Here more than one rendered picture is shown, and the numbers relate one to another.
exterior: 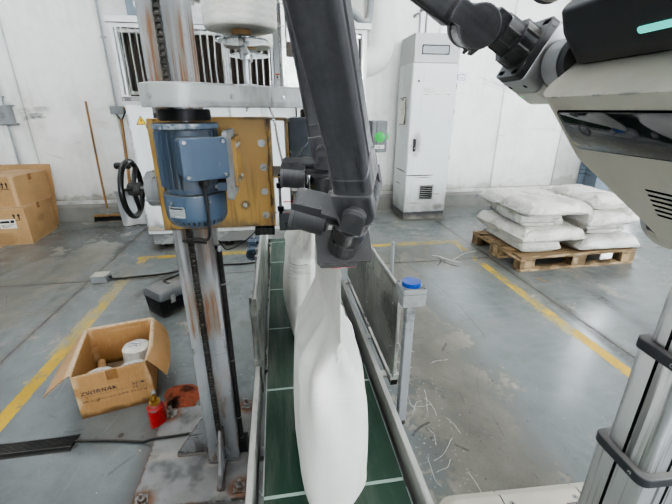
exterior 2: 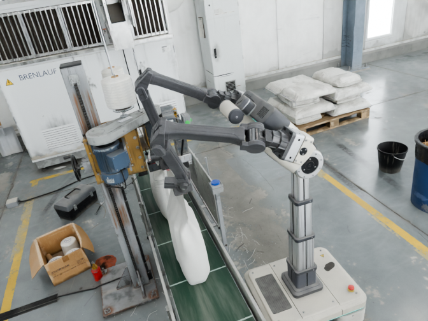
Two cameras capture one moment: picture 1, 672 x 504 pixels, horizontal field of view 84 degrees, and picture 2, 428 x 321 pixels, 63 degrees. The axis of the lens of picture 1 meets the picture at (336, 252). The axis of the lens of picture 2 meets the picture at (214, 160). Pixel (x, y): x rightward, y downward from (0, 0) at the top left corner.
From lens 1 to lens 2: 1.20 m
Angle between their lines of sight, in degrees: 10
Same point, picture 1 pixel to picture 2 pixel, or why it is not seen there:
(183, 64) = (92, 111)
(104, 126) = not seen: outside the picture
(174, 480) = (120, 299)
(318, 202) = (172, 180)
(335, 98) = (174, 166)
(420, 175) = (224, 74)
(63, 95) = not seen: outside the picture
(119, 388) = (71, 265)
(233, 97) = (124, 130)
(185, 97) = (108, 139)
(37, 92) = not seen: outside the picture
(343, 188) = (179, 179)
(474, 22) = (211, 101)
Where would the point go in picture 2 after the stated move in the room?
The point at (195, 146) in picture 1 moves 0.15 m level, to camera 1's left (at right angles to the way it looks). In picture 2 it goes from (117, 158) to (90, 164)
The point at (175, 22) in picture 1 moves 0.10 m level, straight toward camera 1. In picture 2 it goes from (86, 96) to (90, 99)
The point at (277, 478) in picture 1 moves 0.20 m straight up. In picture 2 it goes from (173, 278) to (167, 256)
